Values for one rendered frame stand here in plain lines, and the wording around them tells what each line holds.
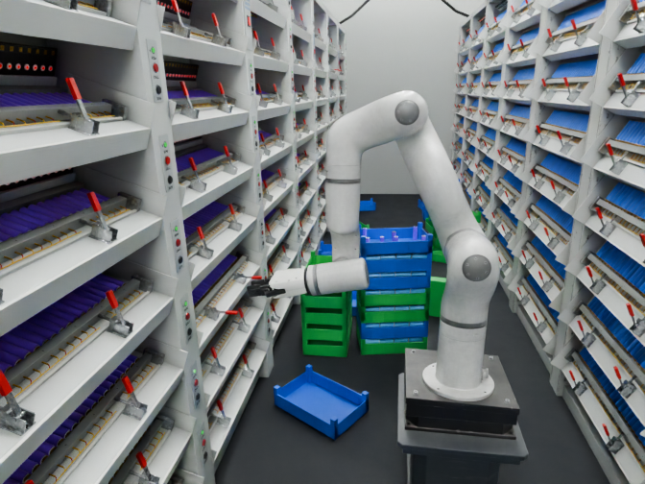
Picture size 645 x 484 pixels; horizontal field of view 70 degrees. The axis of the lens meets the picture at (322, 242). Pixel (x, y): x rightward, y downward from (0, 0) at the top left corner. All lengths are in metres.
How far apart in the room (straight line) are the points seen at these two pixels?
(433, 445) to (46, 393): 0.89
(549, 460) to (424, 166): 1.07
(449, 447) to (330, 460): 0.49
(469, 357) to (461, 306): 0.14
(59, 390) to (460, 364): 0.91
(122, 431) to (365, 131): 0.83
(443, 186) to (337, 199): 0.26
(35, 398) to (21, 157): 0.36
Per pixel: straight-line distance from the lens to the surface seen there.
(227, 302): 1.52
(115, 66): 1.07
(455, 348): 1.28
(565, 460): 1.81
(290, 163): 2.40
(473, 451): 1.32
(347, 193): 1.17
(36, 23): 0.83
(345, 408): 1.85
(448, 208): 1.18
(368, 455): 1.68
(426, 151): 1.17
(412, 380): 1.36
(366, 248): 1.95
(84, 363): 0.92
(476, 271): 1.13
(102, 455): 1.02
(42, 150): 0.78
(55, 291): 0.81
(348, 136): 1.15
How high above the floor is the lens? 1.14
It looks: 18 degrees down
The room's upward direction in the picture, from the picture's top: 1 degrees counter-clockwise
